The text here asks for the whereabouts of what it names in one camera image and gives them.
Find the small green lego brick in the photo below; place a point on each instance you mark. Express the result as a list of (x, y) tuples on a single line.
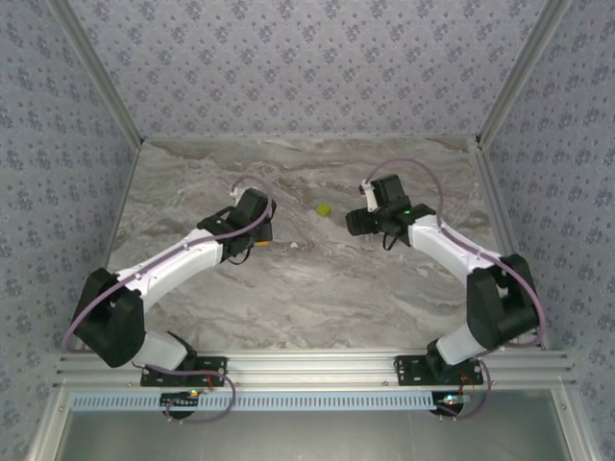
[(323, 210)]

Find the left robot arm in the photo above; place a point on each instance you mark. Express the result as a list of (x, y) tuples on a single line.
[(120, 317)]

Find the small black circuit board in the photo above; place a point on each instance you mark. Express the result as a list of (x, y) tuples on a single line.
[(449, 401), (178, 399)]

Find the grey metal sheet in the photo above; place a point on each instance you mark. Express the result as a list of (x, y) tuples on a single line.
[(312, 437)]

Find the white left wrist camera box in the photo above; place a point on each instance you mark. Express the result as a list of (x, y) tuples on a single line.
[(235, 193)]

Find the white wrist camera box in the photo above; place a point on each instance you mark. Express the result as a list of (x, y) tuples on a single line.
[(235, 193), (371, 197)]

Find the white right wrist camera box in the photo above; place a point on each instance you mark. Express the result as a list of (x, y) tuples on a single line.
[(371, 197)]

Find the aluminium table side rail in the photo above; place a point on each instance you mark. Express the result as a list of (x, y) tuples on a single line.
[(487, 168)]

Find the aluminium rail under arm bases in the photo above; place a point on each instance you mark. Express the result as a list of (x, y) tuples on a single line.
[(312, 367)]

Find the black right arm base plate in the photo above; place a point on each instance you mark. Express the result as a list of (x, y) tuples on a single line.
[(408, 374)]

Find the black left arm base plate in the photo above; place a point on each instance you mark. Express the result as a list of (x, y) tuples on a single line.
[(154, 379)]

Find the aluminium frame post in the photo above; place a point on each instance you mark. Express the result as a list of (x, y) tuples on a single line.
[(104, 77), (518, 77)]

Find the aluminium frame leg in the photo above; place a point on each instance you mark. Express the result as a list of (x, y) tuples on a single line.
[(50, 422), (569, 422)]

